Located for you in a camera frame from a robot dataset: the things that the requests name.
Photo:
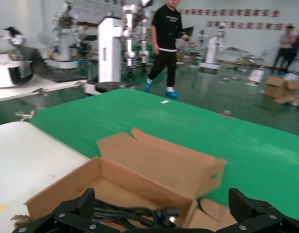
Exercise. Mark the small white robot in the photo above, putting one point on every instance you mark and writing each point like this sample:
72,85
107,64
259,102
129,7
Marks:
211,53

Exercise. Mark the round dark base plate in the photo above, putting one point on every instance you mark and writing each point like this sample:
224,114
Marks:
113,87

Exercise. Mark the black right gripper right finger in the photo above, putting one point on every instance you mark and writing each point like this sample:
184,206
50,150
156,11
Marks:
256,213

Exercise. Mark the white curved machine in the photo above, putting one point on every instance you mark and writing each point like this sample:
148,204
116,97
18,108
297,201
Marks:
8,70

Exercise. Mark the white floor sign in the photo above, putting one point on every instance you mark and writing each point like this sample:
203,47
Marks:
256,76

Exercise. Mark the person in black shirt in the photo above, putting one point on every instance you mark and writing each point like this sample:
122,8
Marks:
166,29

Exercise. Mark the metal table clip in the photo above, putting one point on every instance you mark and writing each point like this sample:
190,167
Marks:
25,115
226,114

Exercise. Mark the flat brown cardboard sheet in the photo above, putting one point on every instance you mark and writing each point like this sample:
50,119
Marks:
285,99

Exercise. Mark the open cardboard box with hole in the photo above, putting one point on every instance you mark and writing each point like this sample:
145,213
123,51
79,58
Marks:
152,165

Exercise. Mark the white side table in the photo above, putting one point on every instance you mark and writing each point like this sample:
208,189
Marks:
30,88

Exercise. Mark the small white label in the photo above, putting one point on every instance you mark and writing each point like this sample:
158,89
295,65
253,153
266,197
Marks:
164,102

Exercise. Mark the open brown shipping carton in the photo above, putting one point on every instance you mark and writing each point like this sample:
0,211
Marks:
275,86

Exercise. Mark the green table mat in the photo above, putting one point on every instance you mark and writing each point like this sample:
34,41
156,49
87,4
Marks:
164,121

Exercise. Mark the standing person in light shirt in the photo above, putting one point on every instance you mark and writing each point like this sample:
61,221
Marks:
286,38

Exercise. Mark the black laptop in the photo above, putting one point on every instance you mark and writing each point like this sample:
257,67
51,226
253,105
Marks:
188,31

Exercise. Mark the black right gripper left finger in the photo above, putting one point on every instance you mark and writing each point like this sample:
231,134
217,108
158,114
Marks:
74,213

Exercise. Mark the white humanoid robot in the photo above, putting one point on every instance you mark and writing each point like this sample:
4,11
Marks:
64,36

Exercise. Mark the silver background robot arm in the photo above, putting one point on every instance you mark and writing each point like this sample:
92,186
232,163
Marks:
128,36
144,36

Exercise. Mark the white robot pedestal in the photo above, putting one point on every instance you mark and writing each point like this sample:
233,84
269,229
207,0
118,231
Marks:
109,48

